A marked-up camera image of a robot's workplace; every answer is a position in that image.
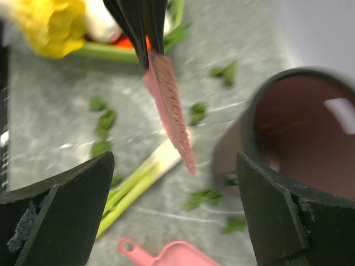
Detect green scrap by bin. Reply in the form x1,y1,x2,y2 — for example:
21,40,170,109
190,103,208,126

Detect green scrap right of bin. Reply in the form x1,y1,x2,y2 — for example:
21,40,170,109
184,189,222,211

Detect green scrap under right arm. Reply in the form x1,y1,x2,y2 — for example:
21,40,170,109
222,217,247,234

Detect pink hand brush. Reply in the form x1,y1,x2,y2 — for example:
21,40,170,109
143,51,196,175

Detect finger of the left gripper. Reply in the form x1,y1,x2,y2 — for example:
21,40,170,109
144,0,168,54
103,0,149,69

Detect orange carrot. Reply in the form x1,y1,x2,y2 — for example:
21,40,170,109
112,35,151,51

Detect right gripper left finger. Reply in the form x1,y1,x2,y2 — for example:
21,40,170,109
1,152,114,265

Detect long green paper scrap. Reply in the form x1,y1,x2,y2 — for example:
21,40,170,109
89,96,116,158

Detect brown trash bin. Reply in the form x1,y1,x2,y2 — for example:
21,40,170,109
212,68,354,199

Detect green scrap near celery root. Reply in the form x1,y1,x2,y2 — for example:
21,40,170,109
209,61,237,87

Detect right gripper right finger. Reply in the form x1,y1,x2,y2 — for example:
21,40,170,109
236,153,354,265

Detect yellow napa cabbage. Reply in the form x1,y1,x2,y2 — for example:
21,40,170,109
13,0,87,59

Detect pink dustpan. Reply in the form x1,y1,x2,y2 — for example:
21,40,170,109
117,238,220,266

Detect green vegetable basket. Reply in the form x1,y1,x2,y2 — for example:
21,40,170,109
73,1,190,63

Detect celery stalk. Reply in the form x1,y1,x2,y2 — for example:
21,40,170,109
96,139,181,239

